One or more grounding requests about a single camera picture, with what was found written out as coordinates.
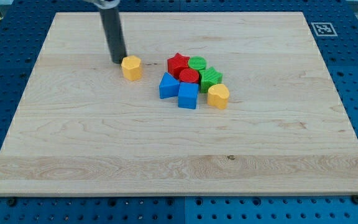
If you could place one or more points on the yellow hexagon block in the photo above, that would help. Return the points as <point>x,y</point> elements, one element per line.
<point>131,68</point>

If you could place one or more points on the green star block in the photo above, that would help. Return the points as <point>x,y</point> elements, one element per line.
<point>208,78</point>

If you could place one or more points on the red star block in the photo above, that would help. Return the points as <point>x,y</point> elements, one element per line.
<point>176,64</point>

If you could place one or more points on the blue cube block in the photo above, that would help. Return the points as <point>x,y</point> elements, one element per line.
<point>188,95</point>

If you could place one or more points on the blue triangle block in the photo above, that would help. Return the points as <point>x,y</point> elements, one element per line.
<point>169,86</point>

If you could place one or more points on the red cylinder block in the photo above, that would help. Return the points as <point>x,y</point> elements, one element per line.
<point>189,75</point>

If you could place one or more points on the yellow heart block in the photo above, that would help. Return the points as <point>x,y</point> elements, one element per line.
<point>218,95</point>

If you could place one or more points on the green cylinder block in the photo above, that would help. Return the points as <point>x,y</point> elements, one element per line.
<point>197,63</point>

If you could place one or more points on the wooden board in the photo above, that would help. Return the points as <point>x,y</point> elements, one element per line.
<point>83,130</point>

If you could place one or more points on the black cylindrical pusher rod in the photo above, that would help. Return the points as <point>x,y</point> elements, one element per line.
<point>114,35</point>

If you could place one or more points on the white fiducial marker tag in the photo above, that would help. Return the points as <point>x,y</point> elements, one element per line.
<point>324,29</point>

